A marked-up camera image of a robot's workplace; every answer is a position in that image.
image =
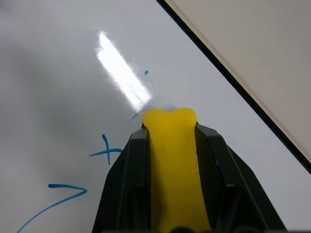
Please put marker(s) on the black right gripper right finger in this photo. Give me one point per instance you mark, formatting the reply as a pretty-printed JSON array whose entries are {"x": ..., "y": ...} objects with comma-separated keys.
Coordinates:
[{"x": 233, "y": 179}]

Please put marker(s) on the white whiteboard with black frame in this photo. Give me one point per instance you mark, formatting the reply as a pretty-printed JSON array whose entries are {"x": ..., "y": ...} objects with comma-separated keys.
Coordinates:
[{"x": 73, "y": 72}]

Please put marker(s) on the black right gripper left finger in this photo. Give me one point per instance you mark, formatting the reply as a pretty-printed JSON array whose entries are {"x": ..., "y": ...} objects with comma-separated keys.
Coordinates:
[{"x": 126, "y": 174}]

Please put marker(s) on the yellow whiteboard eraser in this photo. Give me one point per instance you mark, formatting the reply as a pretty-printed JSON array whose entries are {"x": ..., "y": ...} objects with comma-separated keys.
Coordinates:
[{"x": 176, "y": 170}]

